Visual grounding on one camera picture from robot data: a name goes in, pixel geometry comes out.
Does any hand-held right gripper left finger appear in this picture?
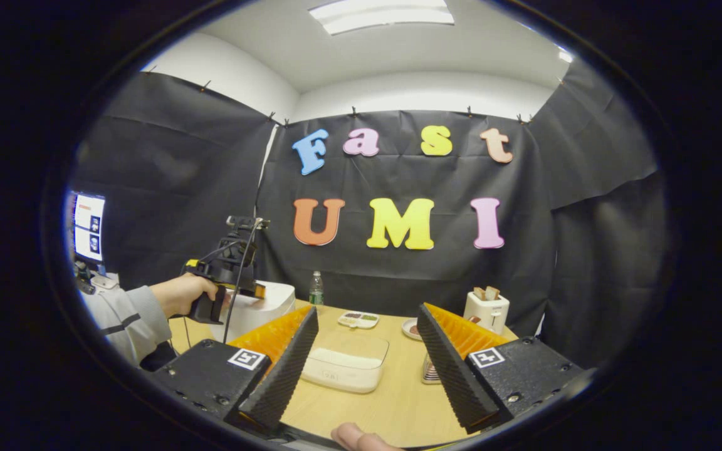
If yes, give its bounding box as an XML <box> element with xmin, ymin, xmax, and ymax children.
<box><xmin>148</xmin><ymin>305</ymin><xmax>320</xmax><ymax>436</ymax></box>

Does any computer monitor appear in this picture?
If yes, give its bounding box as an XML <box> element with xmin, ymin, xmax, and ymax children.
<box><xmin>71</xmin><ymin>193</ymin><xmax>106</xmax><ymax>262</ymax></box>

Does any large ceiling light panel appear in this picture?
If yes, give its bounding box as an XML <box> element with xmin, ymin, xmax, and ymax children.
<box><xmin>308</xmin><ymin>0</ymin><xmax>456</xmax><ymax>36</ymax></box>

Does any black backdrop cloth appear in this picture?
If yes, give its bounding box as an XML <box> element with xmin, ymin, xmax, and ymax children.
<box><xmin>70</xmin><ymin>60</ymin><xmax>669</xmax><ymax>370</ymax></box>

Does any white divided dish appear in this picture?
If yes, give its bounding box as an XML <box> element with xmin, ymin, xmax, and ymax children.
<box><xmin>337</xmin><ymin>311</ymin><xmax>380</xmax><ymax>329</ymax></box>

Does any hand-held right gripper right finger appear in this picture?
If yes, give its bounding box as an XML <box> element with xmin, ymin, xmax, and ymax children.
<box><xmin>416</xmin><ymin>302</ymin><xmax>584</xmax><ymax>434</ymax></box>

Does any metal wire chopstick holder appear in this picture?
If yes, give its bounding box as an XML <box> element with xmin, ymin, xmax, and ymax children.
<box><xmin>421</xmin><ymin>353</ymin><xmax>443</xmax><ymax>385</ymax></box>

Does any white toaster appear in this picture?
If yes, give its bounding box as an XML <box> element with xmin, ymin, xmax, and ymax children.
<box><xmin>463</xmin><ymin>291</ymin><xmax>510</xmax><ymax>336</ymax></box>

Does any white side table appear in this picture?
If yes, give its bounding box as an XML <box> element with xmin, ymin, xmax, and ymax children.
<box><xmin>76</xmin><ymin>269</ymin><xmax>120</xmax><ymax>295</ymax></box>

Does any white rice cooker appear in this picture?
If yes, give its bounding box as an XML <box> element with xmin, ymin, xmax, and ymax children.
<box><xmin>211</xmin><ymin>281</ymin><xmax>296</xmax><ymax>343</ymax></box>

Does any clear plastic rice box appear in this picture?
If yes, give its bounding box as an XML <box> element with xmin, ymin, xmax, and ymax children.
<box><xmin>300</xmin><ymin>330</ymin><xmax>390</xmax><ymax>394</ymax></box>

